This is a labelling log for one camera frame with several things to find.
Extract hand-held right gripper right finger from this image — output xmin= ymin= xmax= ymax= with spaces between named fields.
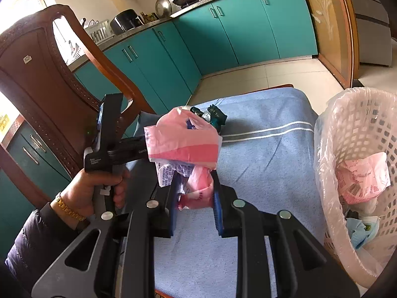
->
xmin=210 ymin=170 xmax=361 ymax=298

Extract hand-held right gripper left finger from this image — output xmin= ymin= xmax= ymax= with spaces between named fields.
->
xmin=31 ymin=172 xmax=182 ymax=298

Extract pink plastic bag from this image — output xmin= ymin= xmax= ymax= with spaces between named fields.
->
xmin=144 ymin=107 xmax=223 ymax=212

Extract light blue cloth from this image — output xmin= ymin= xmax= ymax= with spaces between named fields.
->
xmin=346 ymin=217 xmax=380 ymax=250

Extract pink printed packet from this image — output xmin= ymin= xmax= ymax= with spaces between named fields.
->
xmin=336 ymin=152 xmax=391 ymax=205

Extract white lattice waste basket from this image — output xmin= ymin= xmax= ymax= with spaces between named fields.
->
xmin=313 ymin=86 xmax=397 ymax=298

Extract person's left forearm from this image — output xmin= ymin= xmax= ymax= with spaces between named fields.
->
xmin=4 ymin=202 xmax=90 ymax=274

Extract person's left hand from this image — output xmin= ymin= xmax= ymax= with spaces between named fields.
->
xmin=59 ymin=168 xmax=131 ymax=222

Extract blue striped towel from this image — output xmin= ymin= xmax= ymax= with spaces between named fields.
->
xmin=136 ymin=87 xmax=329 ymax=298

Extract carved wooden chair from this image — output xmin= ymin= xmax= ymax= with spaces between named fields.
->
xmin=0 ymin=4 xmax=294 ymax=298

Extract dark green wrapper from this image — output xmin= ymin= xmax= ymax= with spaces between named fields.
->
xmin=190 ymin=105 xmax=228 ymax=131

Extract white dish rack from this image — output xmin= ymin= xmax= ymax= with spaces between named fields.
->
xmin=84 ymin=19 xmax=111 ymax=43

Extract black air fryer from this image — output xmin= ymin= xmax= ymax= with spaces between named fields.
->
xmin=110 ymin=9 xmax=145 ymax=36

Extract steel pan lid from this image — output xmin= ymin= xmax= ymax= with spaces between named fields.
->
xmin=155 ymin=0 xmax=172 ymax=19

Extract teal kitchen cabinets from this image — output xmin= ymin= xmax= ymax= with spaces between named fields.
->
xmin=0 ymin=0 xmax=318 ymax=230

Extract wooden framed glass door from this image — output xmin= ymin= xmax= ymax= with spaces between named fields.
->
xmin=287 ymin=0 xmax=360 ymax=89

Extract grey refrigerator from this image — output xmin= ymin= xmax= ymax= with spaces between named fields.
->
xmin=347 ymin=0 xmax=392 ymax=67

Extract gold bracelet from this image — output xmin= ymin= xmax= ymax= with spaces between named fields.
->
xmin=50 ymin=192 xmax=87 ymax=222

